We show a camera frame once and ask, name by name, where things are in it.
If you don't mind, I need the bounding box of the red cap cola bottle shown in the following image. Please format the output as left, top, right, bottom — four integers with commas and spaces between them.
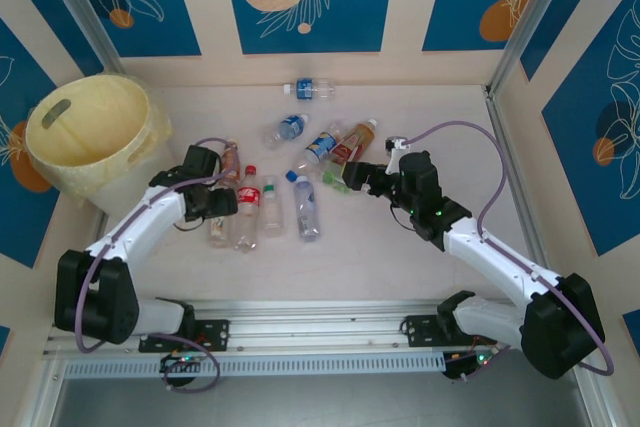
233, 163, 262, 253

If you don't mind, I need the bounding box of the green label clear bottle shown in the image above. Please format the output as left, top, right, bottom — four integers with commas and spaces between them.
321, 166, 354, 197

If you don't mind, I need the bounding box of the brown label bottle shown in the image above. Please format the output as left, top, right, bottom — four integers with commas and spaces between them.
218, 139, 242, 189

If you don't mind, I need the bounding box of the blue yellow label bottle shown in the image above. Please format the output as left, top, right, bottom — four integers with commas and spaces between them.
285, 120, 347, 183

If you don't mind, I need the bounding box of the clear green ring bottle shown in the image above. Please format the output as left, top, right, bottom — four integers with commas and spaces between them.
260, 174, 285, 239

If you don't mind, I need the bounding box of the clear grey label bottle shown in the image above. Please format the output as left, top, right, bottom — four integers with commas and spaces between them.
293, 175, 324, 243

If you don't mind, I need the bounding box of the clear plastic bin liner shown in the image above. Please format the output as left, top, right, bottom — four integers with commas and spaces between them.
22, 71, 175, 208

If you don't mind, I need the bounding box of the cream plastic bin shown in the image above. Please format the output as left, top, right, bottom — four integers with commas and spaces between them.
24, 73, 174, 213

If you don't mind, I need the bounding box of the red label tea bottle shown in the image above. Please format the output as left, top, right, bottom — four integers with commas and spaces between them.
328, 118, 379, 168

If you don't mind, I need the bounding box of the blue label water bottle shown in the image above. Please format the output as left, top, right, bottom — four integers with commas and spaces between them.
263, 113, 310, 151
283, 77, 337, 101

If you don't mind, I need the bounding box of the small circuit board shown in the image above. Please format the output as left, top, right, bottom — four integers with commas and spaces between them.
443, 350, 497, 381
159, 351, 207, 374

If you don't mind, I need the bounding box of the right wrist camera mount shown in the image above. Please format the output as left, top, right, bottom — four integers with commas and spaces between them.
384, 134, 414, 173

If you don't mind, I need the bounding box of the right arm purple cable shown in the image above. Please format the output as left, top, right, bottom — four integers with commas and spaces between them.
394, 120, 615, 383

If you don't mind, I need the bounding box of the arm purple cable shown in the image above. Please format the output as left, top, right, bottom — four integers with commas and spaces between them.
394, 120, 615, 383
74, 136, 241, 393

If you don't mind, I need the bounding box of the aluminium side rail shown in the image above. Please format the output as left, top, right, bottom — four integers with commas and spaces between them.
483, 86, 564, 308

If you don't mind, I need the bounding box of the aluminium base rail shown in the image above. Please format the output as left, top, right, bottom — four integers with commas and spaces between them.
42, 296, 599, 363

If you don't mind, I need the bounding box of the white slotted cable duct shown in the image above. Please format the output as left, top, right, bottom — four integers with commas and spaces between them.
62, 351, 446, 381

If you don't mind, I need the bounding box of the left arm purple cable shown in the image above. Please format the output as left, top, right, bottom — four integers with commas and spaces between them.
74, 136, 241, 393

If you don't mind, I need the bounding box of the aluminium corner post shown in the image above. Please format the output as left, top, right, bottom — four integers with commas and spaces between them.
37, 0, 125, 74
487, 0, 574, 98

